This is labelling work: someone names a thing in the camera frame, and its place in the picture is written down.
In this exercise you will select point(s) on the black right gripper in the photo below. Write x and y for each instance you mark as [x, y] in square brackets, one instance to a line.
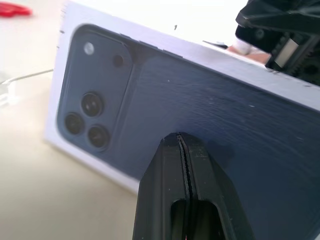
[302, 57]

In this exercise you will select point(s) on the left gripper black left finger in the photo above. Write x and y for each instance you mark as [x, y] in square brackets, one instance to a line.
[160, 190]

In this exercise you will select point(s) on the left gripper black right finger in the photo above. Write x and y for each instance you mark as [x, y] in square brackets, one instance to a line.
[212, 200]

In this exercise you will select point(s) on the white phone box lid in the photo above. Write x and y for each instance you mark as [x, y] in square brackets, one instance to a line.
[175, 87]

